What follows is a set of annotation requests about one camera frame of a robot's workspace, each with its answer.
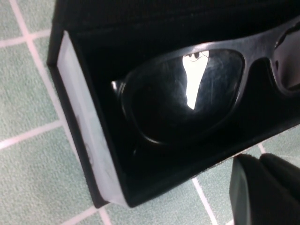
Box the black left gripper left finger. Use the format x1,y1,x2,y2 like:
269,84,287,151
229,153,264,225

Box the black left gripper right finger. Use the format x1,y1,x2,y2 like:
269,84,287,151
259,152,300,225

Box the black printed glasses case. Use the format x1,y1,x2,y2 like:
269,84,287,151
46,0,300,209

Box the black framed glasses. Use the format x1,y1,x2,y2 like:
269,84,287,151
111,17,300,145

